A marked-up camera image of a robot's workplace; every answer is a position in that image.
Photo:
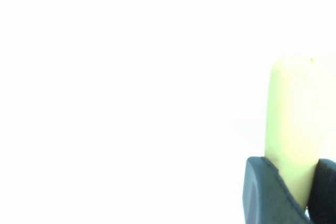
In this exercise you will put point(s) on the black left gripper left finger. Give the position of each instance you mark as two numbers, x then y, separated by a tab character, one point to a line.
265	200

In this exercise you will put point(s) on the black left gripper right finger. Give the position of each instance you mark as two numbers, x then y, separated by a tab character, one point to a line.
325	195

